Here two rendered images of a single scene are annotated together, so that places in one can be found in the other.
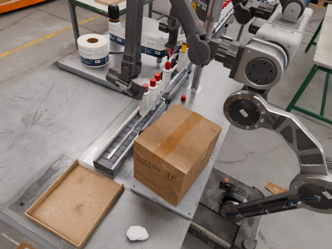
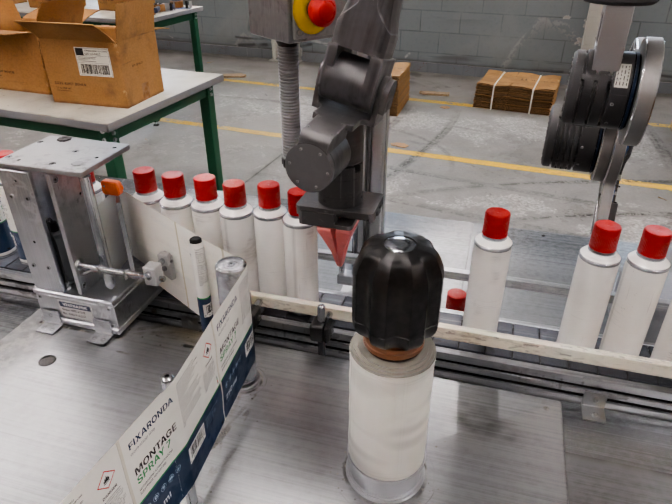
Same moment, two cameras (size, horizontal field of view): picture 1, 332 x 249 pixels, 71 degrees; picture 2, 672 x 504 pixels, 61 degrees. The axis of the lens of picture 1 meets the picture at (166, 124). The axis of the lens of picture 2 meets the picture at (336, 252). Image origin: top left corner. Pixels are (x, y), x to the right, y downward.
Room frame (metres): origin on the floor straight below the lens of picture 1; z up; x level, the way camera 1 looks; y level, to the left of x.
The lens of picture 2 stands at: (1.48, 0.71, 1.43)
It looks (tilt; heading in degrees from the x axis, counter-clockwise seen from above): 31 degrees down; 267
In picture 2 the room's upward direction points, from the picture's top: straight up
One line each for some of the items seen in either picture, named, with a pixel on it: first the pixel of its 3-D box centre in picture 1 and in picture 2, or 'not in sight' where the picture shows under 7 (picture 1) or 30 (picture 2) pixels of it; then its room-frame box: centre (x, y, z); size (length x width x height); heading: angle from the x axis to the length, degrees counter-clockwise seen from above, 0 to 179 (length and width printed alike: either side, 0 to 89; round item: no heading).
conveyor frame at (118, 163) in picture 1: (173, 81); (374, 329); (1.37, -0.01, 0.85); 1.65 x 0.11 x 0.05; 161
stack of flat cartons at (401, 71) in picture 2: not in sight; (367, 86); (0.91, -4.18, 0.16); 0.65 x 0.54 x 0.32; 160
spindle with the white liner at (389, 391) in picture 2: not in sight; (391, 372); (1.39, 0.28, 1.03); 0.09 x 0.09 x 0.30
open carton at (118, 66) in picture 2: not in sight; (103, 48); (2.26, -1.70, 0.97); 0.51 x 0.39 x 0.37; 71
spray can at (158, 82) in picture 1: (156, 89); (590, 290); (1.09, 0.09, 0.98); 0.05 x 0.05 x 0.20
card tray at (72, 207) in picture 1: (78, 198); not in sight; (0.43, 0.32, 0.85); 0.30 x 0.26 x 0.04; 161
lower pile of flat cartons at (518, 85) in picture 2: not in sight; (517, 91); (-0.39, -4.13, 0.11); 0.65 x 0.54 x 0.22; 152
